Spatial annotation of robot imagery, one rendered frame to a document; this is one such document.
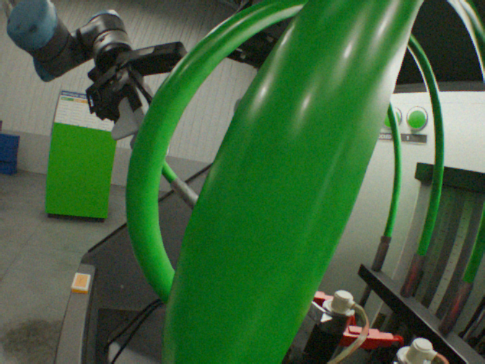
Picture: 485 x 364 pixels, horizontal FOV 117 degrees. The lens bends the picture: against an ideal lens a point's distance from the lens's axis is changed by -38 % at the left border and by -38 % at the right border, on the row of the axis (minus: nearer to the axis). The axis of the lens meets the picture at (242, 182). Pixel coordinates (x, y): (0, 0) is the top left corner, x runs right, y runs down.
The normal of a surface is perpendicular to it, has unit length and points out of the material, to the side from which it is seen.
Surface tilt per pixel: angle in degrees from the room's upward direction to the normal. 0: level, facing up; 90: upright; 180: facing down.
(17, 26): 89
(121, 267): 90
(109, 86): 77
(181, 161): 90
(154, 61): 163
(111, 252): 90
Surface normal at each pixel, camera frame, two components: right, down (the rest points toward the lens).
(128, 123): -0.14, -0.21
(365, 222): -0.88, -0.14
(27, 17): 0.36, 0.15
